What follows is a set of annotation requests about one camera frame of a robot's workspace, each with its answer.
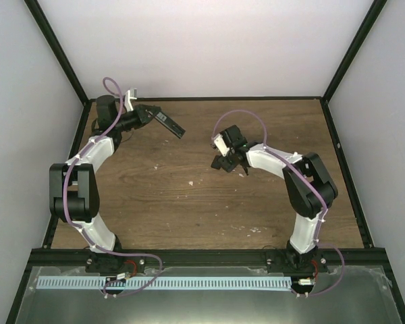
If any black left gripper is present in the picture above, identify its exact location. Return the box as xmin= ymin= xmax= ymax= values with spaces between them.
xmin=113 ymin=105 xmax=160 ymax=132

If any black battery compartment cover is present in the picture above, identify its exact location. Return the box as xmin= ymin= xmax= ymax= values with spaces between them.
xmin=211 ymin=155 xmax=223 ymax=170

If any black remote control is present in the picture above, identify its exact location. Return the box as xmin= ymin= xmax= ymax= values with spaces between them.
xmin=155 ymin=111 xmax=186 ymax=138

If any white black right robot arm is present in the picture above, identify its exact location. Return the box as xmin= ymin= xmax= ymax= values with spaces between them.
xmin=211 ymin=125 xmax=338 ymax=272

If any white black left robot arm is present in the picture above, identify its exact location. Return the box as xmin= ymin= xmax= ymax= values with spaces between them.
xmin=49 ymin=95 xmax=161 ymax=273

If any clear plastic front sheet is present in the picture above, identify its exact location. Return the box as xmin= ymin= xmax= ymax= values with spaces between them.
xmin=16 ymin=266 xmax=402 ymax=323

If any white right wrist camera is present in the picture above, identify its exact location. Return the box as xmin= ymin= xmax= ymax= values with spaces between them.
xmin=211 ymin=134 xmax=230 ymax=157

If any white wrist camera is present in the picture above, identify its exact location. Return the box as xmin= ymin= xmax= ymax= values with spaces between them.
xmin=124 ymin=88 xmax=137 ymax=112
xmin=211 ymin=134 xmax=230 ymax=157

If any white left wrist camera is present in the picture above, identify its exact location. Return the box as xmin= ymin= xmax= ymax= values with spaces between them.
xmin=124 ymin=88 xmax=137 ymax=112

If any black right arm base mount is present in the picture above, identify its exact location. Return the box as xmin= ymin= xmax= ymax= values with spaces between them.
xmin=265 ymin=248 xmax=327 ymax=274

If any light blue slotted cable duct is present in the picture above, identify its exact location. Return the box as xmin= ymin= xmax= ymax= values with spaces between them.
xmin=36 ymin=276 xmax=292 ymax=291

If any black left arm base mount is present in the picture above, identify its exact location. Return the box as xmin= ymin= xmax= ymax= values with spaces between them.
xmin=84 ymin=246 xmax=146 ymax=275

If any black aluminium front rail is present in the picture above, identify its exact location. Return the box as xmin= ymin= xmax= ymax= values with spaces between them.
xmin=26 ymin=248 xmax=389 ymax=273

